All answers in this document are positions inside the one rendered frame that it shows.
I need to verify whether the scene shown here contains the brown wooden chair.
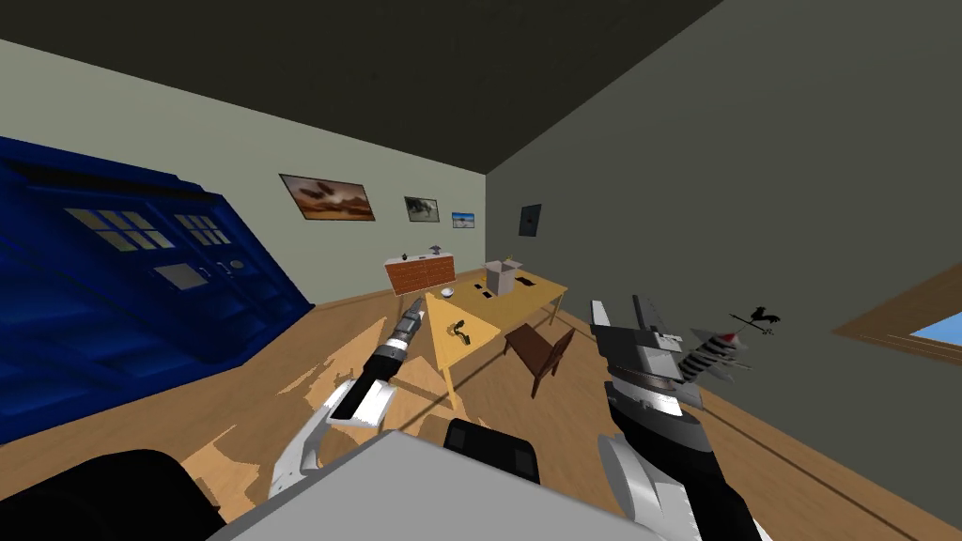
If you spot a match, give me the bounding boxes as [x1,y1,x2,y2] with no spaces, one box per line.
[503,322,578,400]

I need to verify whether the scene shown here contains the dark horse picture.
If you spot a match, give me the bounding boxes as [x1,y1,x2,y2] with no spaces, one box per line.
[403,195,442,224]

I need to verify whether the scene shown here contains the wooden framed window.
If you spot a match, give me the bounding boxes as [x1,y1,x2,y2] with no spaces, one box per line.
[831,262,962,369]

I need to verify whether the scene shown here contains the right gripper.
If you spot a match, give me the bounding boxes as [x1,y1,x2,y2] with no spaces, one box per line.
[589,294,687,386]

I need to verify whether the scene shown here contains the striped rooster weathervane ornament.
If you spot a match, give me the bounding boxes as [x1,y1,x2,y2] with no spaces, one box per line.
[675,303,783,386]

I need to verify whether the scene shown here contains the large blue police box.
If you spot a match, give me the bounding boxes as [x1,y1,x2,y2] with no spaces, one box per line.
[0,134,316,446]

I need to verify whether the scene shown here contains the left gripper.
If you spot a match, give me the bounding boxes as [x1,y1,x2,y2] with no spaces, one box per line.
[394,296,428,343]

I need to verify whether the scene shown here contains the yellow wooden table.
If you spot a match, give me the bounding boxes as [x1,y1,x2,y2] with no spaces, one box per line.
[423,255,570,411]

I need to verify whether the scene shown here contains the brown desert landscape picture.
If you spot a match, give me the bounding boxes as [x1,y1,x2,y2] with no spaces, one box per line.
[278,173,377,223]

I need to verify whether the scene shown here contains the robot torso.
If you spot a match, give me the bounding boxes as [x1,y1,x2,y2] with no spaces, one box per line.
[205,417,664,541]

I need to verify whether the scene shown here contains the brick red dresser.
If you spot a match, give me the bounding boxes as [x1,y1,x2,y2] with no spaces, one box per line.
[383,243,458,298]

